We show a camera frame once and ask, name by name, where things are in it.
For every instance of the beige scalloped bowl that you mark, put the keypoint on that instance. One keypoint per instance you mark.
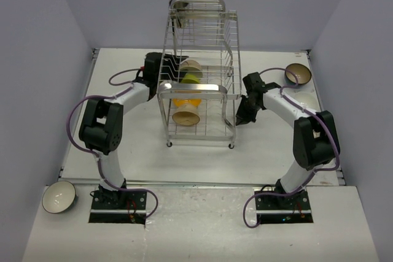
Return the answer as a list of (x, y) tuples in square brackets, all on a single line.
[(316, 134)]

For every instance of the aluminium table rail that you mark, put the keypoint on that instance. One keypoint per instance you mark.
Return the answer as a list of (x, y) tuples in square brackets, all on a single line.
[(166, 184)]

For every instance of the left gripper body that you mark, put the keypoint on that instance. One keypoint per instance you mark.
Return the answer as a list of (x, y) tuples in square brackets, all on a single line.
[(158, 77)]

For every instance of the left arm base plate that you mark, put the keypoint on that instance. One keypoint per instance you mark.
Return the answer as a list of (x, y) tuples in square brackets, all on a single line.
[(129, 208)]

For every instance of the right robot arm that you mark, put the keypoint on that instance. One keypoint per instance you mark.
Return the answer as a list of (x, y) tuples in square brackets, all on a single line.
[(315, 142)]

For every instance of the white bowl dark outside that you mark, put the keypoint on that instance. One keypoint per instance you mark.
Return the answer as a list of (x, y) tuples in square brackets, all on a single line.
[(59, 198)]

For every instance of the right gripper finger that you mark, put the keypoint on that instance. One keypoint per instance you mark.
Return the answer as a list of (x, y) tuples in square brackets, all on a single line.
[(242, 113), (249, 115)]

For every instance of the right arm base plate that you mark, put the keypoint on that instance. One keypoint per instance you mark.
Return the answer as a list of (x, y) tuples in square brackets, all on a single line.
[(275, 210)]

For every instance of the lime green bowl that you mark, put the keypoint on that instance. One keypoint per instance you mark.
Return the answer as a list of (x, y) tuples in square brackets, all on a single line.
[(190, 79)]

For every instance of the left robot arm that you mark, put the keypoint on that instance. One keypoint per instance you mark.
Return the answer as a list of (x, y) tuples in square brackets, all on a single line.
[(102, 123)]

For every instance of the beige bowl lower front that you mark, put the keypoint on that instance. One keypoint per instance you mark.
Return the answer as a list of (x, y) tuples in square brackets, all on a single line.
[(186, 115)]

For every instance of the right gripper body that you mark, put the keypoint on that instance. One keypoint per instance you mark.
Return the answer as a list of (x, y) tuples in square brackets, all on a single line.
[(256, 106)]

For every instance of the steel perforated cutlery holder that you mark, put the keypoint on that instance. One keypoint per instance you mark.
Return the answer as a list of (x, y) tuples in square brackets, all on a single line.
[(178, 9)]

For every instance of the stainless steel dish rack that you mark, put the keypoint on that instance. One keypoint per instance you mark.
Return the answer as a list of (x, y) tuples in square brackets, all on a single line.
[(210, 37)]

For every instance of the yellow orange bowl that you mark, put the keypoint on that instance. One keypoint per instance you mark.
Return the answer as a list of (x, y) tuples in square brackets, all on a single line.
[(183, 101)]

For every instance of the beige patterned bowl upper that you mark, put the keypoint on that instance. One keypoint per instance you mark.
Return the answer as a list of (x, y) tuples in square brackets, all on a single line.
[(190, 65)]

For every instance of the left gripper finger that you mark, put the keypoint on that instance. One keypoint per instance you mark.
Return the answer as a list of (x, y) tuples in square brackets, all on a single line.
[(173, 74), (170, 59)]

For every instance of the dark blue bowl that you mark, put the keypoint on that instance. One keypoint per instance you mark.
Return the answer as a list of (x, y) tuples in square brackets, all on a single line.
[(297, 72)]

